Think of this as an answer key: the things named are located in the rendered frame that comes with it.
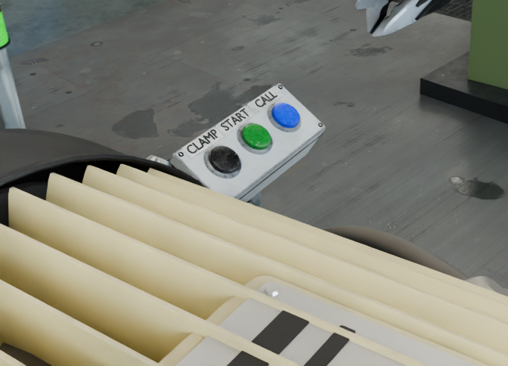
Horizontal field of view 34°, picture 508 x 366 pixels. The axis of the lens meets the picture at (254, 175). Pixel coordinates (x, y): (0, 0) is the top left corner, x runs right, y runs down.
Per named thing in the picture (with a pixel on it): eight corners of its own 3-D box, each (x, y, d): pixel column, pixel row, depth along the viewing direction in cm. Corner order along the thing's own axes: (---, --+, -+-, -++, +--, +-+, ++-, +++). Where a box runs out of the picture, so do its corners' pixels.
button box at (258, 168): (206, 235, 78) (227, 205, 74) (155, 183, 79) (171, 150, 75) (308, 154, 89) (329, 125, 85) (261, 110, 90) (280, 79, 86)
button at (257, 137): (252, 162, 80) (259, 151, 78) (230, 141, 80) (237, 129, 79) (270, 148, 82) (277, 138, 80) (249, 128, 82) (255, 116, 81)
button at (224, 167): (220, 186, 76) (227, 175, 75) (197, 164, 77) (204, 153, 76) (240, 172, 78) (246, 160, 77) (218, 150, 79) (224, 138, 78)
